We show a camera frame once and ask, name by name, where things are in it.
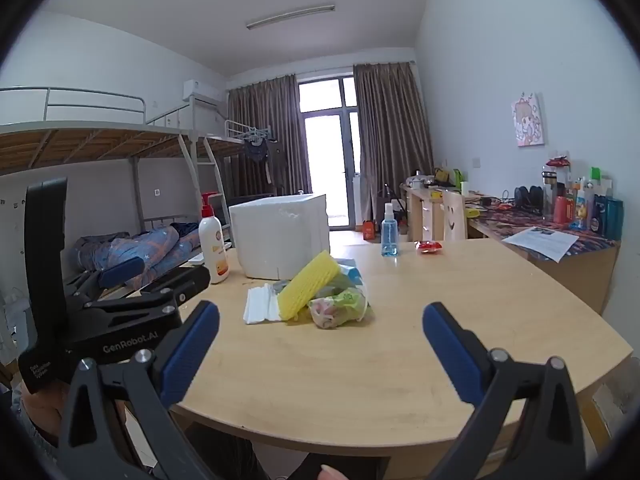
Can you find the brown curtain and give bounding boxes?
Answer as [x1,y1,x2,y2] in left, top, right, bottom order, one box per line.
[227,74,312,196]
[353,61,435,196]

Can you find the printed paper sheet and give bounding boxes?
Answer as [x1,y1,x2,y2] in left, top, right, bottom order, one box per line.
[502,226,580,263]

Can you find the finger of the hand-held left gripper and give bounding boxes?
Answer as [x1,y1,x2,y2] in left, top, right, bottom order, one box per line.
[65,265,211,312]
[97,256,146,288]

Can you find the wooden desk with drawers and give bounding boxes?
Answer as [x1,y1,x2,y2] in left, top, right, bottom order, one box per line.
[400,182,483,242]

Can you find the person's left forearm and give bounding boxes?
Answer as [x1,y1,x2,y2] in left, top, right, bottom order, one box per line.
[10,380,71,461]

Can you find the ceiling tube light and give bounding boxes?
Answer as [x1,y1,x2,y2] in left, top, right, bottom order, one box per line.
[245,5,336,31]

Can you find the white air conditioner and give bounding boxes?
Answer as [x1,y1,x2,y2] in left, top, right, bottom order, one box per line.
[183,79,221,101]

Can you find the pink cartoon wall poster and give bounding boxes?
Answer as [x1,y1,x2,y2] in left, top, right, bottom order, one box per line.
[511,92,545,148]

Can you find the blue orange plaid blanket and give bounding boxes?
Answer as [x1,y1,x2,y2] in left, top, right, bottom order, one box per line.
[75,225,182,281]

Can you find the green plastic tissue pack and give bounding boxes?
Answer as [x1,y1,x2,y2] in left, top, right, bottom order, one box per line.
[307,280,373,330]

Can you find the yellow sponge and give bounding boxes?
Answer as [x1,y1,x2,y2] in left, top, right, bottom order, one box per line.
[277,251,341,321]

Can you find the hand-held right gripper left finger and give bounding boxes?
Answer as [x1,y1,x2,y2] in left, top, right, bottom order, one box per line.
[57,300,221,480]

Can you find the white foam box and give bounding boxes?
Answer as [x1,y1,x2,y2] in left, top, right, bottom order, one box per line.
[229,193,331,281]

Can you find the wooden chair with smiley face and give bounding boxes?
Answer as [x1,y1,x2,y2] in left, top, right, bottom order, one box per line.
[442,190,468,241]

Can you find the glass balcony door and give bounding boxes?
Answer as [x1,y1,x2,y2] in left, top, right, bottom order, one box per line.
[298,76,361,228]

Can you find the white lotion bottle red pump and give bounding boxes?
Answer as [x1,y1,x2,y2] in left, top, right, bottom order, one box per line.
[198,192,231,285]

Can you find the white tissue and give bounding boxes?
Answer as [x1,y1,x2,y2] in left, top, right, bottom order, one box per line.
[243,283,283,325]

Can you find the desk with patterned mat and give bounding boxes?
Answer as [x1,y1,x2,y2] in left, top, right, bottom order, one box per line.
[467,195,621,313]

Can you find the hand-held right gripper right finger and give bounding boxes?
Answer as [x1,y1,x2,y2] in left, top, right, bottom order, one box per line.
[422,301,587,480]

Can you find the metal bunk bed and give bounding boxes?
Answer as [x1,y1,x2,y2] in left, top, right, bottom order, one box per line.
[0,86,233,306]
[192,120,278,201]

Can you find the row of toiletry bottles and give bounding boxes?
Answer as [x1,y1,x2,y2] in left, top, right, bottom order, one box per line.
[542,157,625,239]

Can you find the light blue cloth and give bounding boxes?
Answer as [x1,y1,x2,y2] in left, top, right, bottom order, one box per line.
[334,258,364,287]

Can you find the blue spray bottle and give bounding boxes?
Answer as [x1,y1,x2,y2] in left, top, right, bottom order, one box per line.
[381,203,399,257]

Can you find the hanging dark clothes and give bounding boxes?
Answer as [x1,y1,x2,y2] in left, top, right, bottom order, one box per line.
[243,137,282,186]

